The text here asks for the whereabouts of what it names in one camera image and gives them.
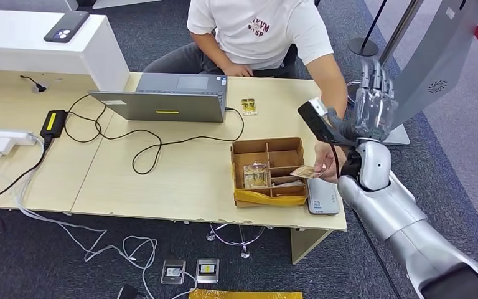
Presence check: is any grey laptop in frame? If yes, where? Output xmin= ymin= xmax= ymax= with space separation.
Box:
xmin=88 ymin=73 xmax=228 ymax=123

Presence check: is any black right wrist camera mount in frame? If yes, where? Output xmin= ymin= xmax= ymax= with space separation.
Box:
xmin=297 ymin=98 xmax=357 ymax=148

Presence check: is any black power adapter yellow label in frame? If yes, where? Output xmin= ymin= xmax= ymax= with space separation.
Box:
xmin=39 ymin=110 xmax=68 ymax=140

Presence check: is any silver floor socket white plug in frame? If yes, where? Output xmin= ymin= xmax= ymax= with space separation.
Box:
xmin=161 ymin=259 xmax=187 ymax=285

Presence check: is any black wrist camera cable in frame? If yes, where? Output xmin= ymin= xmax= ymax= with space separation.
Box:
xmin=329 ymin=142 xmax=393 ymax=299

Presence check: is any yellow tape strip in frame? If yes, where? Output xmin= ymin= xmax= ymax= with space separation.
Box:
xmin=189 ymin=289 xmax=304 ymax=299

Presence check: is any person's right hand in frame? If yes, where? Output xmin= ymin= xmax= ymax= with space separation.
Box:
xmin=222 ymin=63 xmax=255 ymax=78

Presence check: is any grey kiosk stand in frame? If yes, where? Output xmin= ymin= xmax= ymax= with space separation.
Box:
xmin=381 ymin=0 xmax=478 ymax=146

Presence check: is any white furniture panel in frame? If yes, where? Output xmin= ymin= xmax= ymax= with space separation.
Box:
xmin=63 ymin=0 xmax=161 ymax=11

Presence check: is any cardboard divider box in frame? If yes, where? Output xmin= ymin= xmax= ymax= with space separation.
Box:
xmin=230 ymin=136 xmax=309 ymax=208

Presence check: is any black smartphone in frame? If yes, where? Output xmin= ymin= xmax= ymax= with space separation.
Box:
xmin=43 ymin=11 xmax=90 ymax=44

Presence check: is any yellow patterned ID card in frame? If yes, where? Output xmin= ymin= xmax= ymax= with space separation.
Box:
xmin=241 ymin=98 xmax=258 ymax=116

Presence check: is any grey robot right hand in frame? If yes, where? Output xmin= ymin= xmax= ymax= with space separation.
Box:
xmin=327 ymin=57 xmax=398 ymax=143

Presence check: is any white charger plug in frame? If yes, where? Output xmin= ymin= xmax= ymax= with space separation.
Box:
xmin=0 ymin=138 xmax=16 ymax=158

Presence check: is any chrome stool base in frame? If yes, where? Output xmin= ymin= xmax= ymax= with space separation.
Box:
xmin=205 ymin=223 xmax=274 ymax=260

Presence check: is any desk grommet with black cable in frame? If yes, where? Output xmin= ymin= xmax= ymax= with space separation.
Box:
xmin=20 ymin=75 xmax=50 ymax=95

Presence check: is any beige desk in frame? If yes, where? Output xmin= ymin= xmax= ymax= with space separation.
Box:
xmin=70 ymin=73 xmax=349 ymax=265
xmin=0 ymin=70 xmax=143 ymax=214

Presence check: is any grey card reader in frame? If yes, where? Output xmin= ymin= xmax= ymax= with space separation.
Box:
xmin=307 ymin=178 xmax=341 ymax=216

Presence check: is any black stanchion post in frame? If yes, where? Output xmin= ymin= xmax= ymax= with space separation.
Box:
xmin=347 ymin=0 xmax=388 ymax=57

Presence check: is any silver floor socket yellow label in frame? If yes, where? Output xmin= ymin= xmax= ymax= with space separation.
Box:
xmin=196 ymin=258 xmax=221 ymax=284

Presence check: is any chrome stanchion post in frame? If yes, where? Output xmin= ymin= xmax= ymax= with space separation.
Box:
xmin=345 ymin=0 xmax=423 ymax=109

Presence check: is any black floor plug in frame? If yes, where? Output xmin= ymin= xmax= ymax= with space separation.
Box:
xmin=115 ymin=283 xmax=147 ymax=299

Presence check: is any white power strip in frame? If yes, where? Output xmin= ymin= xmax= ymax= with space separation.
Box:
xmin=0 ymin=130 xmax=39 ymax=148

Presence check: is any white counter riser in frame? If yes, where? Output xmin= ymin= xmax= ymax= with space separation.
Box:
xmin=0 ymin=9 xmax=131 ymax=92

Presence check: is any person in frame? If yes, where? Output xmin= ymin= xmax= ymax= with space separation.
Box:
xmin=143 ymin=0 xmax=349 ymax=184

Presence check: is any white floor cable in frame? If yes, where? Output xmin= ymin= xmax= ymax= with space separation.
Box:
xmin=14 ymin=135 xmax=199 ymax=299

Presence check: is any person's left hand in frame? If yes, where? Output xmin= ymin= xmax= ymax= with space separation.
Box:
xmin=314 ymin=140 xmax=347 ymax=184

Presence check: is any black laptop charger cable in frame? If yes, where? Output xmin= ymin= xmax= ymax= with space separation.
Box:
xmin=63 ymin=95 xmax=246 ymax=176

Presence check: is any black adapter mains cord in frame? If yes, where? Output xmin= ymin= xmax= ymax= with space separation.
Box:
xmin=0 ymin=136 xmax=55 ymax=209

